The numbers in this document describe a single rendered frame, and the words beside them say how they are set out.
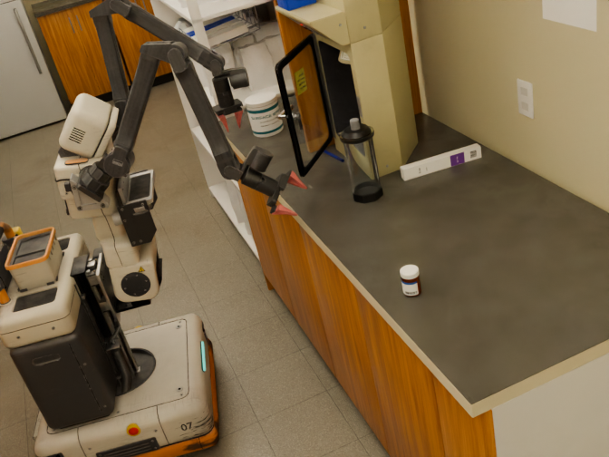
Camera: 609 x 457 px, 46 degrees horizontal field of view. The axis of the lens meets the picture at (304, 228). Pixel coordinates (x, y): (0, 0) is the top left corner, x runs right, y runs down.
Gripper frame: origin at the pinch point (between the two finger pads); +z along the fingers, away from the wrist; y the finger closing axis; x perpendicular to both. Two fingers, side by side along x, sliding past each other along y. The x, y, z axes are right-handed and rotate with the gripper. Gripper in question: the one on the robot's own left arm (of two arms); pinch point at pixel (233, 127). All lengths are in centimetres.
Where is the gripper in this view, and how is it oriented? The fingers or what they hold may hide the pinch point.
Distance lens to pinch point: 268.2
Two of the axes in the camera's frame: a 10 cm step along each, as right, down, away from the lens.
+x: -3.7, -4.1, 8.4
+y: 9.1, -3.5, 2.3
